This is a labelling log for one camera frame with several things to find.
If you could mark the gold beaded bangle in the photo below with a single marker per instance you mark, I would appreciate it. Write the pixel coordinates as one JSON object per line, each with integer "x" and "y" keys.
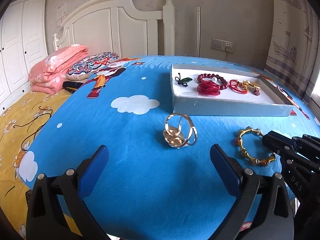
{"x": 245, "y": 154}

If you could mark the white wardrobe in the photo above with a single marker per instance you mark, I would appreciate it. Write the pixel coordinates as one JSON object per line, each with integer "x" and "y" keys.
{"x": 23, "y": 44}

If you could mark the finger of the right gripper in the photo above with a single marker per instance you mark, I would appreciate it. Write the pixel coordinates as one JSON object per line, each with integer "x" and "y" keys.
{"x": 307, "y": 144}
{"x": 285, "y": 147}

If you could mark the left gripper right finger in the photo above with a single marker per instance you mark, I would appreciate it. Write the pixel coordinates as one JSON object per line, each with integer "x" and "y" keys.
{"x": 228, "y": 169}

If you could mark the silver metal pole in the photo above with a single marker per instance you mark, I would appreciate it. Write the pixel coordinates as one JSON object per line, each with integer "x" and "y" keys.
{"x": 198, "y": 31}

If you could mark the wall switch and socket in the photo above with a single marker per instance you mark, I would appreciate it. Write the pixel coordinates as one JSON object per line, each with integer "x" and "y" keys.
{"x": 222, "y": 45}

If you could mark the gold silver ring brooch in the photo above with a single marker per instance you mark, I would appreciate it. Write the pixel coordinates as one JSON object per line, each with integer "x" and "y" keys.
{"x": 174, "y": 135}

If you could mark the black folding fan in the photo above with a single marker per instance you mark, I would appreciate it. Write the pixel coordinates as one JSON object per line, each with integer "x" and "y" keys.
{"x": 71, "y": 86}

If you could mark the yellow floral bed sheet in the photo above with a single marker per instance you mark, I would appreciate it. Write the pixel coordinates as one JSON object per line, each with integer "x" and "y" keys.
{"x": 17, "y": 149}

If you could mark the white wooden headboard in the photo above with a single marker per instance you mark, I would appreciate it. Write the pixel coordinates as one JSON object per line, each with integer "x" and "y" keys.
{"x": 118, "y": 26}

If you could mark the folded pink quilt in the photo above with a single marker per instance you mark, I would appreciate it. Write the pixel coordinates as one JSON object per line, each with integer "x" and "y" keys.
{"x": 48, "y": 75}

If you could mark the red fabric rose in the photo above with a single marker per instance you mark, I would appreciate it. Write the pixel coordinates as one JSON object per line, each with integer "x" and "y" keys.
{"x": 208, "y": 88}

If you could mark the small charm trinket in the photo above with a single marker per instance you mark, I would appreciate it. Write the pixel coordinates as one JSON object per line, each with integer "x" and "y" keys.
{"x": 256, "y": 91}

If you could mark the shallow white tray box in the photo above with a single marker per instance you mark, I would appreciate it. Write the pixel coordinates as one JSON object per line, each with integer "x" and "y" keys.
{"x": 186, "y": 99}

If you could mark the black smartphone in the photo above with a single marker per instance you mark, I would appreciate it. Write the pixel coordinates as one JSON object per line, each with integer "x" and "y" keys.
{"x": 28, "y": 196}

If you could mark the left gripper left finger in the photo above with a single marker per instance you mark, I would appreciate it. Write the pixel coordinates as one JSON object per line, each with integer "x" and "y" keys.
{"x": 90, "y": 171}

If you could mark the patterned round pillow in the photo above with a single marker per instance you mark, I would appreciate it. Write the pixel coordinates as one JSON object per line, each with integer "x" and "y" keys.
{"x": 90, "y": 65}

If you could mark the ship print curtain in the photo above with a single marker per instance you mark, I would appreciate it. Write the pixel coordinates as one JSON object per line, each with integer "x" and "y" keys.
{"x": 293, "y": 56}

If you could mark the paper notice on wall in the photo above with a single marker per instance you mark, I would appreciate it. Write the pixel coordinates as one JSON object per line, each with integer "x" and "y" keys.
{"x": 61, "y": 14}

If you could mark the blue cartoon bed sheet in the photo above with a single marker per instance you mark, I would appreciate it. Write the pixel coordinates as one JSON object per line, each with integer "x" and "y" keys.
{"x": 148, "y": 190}

